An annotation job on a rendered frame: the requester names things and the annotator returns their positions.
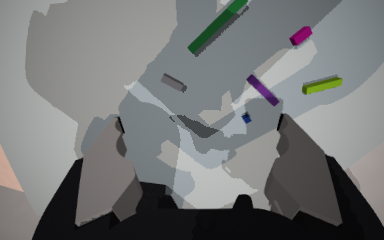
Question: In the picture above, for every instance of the purple rod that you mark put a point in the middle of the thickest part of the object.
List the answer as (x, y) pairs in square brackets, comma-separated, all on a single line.
[(262, 89)]

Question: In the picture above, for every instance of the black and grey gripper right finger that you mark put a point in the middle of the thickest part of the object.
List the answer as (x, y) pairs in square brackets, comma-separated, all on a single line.
[(311, 188)]

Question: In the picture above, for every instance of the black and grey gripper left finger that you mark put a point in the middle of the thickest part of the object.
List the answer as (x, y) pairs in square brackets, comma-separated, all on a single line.
[(100, 190)]

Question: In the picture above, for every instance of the small magenta block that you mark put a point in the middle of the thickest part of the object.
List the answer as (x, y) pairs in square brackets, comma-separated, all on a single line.
[(301, 35)]

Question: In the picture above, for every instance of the small blue block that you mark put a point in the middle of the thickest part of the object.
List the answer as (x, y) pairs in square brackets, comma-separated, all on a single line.
[(246, 118)]

